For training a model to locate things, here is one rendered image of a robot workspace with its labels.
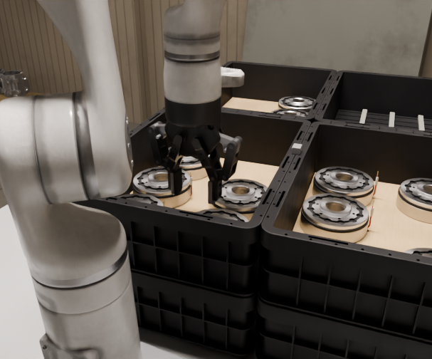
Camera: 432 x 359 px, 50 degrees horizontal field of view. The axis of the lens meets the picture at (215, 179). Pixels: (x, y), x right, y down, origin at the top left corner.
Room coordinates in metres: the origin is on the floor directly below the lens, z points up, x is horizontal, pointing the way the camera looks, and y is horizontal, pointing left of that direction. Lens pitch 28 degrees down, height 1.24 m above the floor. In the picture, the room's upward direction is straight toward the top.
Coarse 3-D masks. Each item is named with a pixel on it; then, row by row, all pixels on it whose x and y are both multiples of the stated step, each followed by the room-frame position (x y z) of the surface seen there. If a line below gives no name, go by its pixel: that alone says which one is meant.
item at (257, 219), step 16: (160, 112) 0.89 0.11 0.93; (224, 112) 0.89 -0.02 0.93; (240, 112) 0.89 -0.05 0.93; (144, 128) 0.81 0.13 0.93; (304, 128) 0.80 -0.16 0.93; (288, 160) 0.66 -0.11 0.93; (272, 192) 0.56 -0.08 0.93; (96, 208) 0.54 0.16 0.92; (112, 208) 0.53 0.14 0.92; (128, 208) 0.52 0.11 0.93; (144, 208) 0.52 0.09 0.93; (160, 208) 0.52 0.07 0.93; (256, 208) 0.52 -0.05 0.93; (160, 224) 0.51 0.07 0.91; (176, 224) 0.50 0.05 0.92; (192, 224) 0.49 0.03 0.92; (208, 224) 0.49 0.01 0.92; (224, 224) 0.48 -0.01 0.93; (240, 224) 0.48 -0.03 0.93; (256, 224) 0.48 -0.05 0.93; (224, 240) 0.48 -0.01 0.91; (240, 240) 0.47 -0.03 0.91; (256, 240) 0.48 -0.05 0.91
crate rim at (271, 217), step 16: (336, 128) 0.81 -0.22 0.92; (352, 128) 0.80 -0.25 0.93; (368, 128) 0.80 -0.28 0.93; (304, 144) 0.73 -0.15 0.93; (288, 176) 0.61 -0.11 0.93; (288, 192) 0.56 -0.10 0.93; (272, 208) 0.52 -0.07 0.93; (272, 224) 0.48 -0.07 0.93; (272, 240) 0.46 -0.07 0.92; (288, 240) 0.45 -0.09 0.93; (304, 240) 0.45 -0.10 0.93; (320, 240) 0.45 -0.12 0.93; (336, 240) 0.45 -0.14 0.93; (304, 256) 0.45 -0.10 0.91; (320, 256) 0.44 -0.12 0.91; (336, 256) 0.43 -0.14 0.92; (352, 256) 0.43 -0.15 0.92; (368, 256) 0.42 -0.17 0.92; (384, 256) 0.42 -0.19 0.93; (400, 256) 0.42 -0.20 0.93; (416, 256) 0.42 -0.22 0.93; (384, 272) 0.42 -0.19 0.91; (400, 272) 0.41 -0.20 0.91; (416, 272) 0.40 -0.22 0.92
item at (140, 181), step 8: (152, 168) 0.77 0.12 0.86; (160, 168) 0.77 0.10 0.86; (136, 176) 0.74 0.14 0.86; (144, 176) 0.74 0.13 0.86; (184, 176) 0.74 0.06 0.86; (136, 184) 0.71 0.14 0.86; (144, 184) 0.71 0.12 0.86; (152, 184) 0.71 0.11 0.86; (184, 184) 0.71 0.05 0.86; (144, 192) 0.69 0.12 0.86; (152, 192) 0.68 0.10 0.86; (160, 192) 0.68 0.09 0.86; (168, 192) 0.68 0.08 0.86
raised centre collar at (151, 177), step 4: (152, 172) 0.74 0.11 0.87; (156, 172) 0.74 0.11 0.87; (160, 172) 0.75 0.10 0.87; (164, 172) 0.75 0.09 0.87; (148, 176) 0.73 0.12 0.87; (152, 176) 0.73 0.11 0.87; (156, 176) 0.74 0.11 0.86; (148, 180) 0.72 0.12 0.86; (152, 180) 0.71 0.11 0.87; (156, 180) 0.71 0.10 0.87; (160, 180) 0.71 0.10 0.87; (164, 180) 0.71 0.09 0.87; (156, 184) 0.71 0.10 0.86; (160, 184) 0.71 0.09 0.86; (164, 184) 0.71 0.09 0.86
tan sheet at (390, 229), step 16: (384, 192) 0.74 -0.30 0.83; (368, 208) 0.68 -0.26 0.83; (384, 208) 0.68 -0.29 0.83; (368, 224) 0.63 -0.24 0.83; (384, 224) 0.63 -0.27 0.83; (400, 224) 0.63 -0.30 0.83; (416, 224) 0.63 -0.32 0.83; (368, 240) 0.59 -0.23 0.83; (384, 240) 0.59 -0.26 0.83; (400, 240) 0.59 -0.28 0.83; (416, 240) 0.59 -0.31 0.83
